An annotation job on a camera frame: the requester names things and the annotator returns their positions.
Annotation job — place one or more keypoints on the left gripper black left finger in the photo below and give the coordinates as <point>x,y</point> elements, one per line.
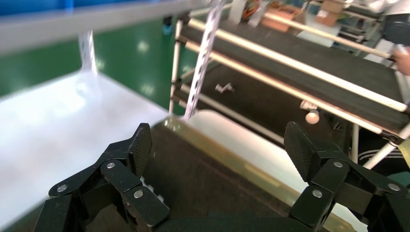
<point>141,150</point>

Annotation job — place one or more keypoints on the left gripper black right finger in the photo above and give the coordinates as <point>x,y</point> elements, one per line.
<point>301,147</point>

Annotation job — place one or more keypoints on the white slotted metal shelf rack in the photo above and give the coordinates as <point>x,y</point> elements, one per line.
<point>205,54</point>

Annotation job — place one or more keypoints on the brown cardboard box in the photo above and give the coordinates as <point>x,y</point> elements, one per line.
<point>282,17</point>
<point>330,11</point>

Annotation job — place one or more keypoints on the blue plastic tray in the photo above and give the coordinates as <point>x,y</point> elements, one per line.
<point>32,6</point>

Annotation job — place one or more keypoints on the white pipe frame belt cart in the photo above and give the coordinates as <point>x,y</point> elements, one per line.
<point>320,54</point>

